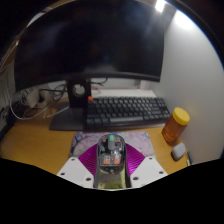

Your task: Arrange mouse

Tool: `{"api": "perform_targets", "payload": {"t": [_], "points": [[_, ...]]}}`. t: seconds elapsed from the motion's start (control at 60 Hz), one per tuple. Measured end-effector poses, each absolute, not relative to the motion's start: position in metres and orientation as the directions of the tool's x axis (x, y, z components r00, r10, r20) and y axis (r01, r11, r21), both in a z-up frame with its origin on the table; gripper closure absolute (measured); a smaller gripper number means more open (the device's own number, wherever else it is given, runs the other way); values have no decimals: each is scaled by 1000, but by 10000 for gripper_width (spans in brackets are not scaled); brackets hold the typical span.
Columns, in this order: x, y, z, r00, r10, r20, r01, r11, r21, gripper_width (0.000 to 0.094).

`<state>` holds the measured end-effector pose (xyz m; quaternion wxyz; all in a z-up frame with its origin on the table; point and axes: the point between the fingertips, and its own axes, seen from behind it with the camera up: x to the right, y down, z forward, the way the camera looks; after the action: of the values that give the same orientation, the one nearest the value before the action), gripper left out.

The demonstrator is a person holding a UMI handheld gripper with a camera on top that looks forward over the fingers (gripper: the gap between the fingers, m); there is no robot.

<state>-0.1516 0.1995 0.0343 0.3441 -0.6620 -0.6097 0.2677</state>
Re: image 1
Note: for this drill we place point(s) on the black keyboard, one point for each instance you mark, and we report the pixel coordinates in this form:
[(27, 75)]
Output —
[(130, 111)]

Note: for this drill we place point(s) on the floral print mouse pad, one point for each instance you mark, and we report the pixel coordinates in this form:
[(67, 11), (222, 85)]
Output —
[(83, 143)]

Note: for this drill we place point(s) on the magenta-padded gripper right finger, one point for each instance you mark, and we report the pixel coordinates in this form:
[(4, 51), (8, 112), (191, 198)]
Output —
[(145, 168)]

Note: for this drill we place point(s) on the white power strip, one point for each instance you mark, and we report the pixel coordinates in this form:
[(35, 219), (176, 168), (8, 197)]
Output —
[(33, 96)]

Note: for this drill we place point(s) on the transparent computer mouse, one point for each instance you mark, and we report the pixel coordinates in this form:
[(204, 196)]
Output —
[(111, 155)]

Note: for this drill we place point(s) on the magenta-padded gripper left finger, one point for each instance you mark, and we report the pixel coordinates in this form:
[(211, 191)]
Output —
[(75, 168)]

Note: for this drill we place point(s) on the black computer monitor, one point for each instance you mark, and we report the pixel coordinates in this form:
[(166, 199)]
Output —
[(90, 43)]

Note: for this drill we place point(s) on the small grey case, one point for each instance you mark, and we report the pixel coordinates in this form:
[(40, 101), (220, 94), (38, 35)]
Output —
[(178, 151)]

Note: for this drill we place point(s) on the orange jar with yellow lid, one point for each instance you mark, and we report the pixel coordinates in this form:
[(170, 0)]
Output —
[(174, 128)]

